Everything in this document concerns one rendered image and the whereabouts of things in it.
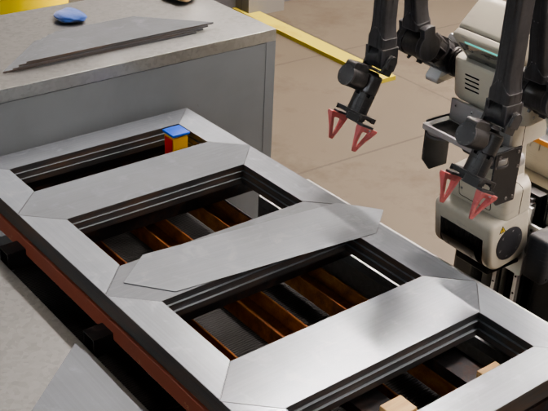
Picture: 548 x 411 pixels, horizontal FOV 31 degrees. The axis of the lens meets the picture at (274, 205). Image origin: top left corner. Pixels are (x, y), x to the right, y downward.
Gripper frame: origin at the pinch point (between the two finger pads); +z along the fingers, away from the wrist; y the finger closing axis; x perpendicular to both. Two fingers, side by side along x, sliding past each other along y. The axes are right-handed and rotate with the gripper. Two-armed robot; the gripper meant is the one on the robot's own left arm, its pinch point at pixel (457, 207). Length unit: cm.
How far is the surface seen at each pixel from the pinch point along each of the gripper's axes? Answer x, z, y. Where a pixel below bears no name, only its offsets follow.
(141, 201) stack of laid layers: -37, 36, -66
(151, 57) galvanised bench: -19, 4, -113
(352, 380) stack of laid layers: -39, 36, 23
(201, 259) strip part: -42, 36, -31
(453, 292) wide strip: -4.4, 17.0, 12.7
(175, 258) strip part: -46, 38, -35
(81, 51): -36, 11, -123
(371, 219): 1.0, 14.1, -23.2
